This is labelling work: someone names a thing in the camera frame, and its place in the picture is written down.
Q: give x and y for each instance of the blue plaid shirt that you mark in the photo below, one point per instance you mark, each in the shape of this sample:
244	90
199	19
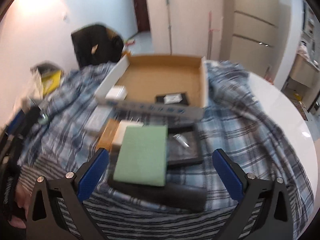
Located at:
234	121

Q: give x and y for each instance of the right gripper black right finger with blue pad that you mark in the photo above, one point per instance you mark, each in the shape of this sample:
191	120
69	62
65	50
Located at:
274	220

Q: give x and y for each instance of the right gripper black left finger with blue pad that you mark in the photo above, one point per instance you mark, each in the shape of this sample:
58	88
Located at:
45	219

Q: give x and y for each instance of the white charger block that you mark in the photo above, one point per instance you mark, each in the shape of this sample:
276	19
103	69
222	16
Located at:
116	93

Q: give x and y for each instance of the grey silver box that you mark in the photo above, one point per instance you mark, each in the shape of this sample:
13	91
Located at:
98	119

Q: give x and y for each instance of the orange brown box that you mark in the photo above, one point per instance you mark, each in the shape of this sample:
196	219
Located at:
106	138

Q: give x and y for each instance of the beige refrigerator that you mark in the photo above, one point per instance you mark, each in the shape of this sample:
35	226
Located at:
249	33

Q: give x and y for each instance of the person's left hand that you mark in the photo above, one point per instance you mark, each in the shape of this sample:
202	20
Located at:
22	199

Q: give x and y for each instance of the white plastic bag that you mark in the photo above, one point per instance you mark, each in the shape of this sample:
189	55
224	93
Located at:
33	90

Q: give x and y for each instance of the dark red door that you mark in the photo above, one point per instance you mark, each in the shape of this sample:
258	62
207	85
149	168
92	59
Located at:
142	17

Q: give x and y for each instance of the grey mop handle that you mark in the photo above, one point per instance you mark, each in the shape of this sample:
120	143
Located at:
169	24

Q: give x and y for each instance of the open cardboard tray box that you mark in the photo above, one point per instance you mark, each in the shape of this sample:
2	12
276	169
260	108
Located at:
146	76

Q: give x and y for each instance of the black display frame case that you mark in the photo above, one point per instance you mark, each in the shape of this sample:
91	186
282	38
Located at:
183	146

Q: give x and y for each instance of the green notebook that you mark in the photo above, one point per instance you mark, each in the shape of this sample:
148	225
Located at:
142	157

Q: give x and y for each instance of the pink broom and dustpan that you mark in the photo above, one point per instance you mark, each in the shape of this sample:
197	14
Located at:
211	30

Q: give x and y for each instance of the beige cabinet counter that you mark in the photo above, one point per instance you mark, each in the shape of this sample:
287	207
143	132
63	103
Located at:
303	71

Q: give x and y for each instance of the small black box with label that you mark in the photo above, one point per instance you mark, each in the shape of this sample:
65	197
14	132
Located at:
173	99

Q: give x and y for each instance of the chair with black jacket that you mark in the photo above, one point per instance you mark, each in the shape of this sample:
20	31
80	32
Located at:
96	44

